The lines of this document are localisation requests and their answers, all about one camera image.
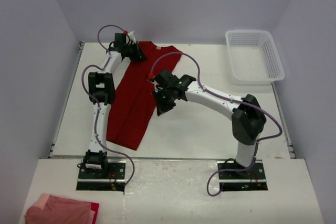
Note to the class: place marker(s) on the red t-shirt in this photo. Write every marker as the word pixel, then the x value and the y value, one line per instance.
pixel 134 103
pixel 94 212

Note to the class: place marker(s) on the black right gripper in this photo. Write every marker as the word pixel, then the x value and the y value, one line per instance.
pixel 162 108

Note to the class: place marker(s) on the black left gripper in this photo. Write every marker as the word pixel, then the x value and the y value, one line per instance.
pixel 138 56

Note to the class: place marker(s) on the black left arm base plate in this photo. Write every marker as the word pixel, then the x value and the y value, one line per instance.
pixel 110 179

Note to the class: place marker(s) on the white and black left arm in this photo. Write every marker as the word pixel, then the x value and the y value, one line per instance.
pixel 98 84

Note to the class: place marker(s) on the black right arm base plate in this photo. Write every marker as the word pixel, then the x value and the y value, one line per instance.
pixel 251 180

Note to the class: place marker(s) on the folded red t-shirt in stack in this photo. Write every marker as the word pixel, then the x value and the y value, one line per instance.
pixel 94 212

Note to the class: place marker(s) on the folded pink t-shirt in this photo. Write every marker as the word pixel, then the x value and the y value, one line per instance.
pixel 53 209

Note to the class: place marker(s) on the white wrist camera, left arm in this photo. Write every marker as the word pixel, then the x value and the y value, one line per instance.
pixel 130 37

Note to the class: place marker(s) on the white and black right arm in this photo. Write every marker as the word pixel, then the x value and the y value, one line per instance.
pixel 244 113

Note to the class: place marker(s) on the white perforated plastic basket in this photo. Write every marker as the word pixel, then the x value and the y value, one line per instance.
pixel 253 57

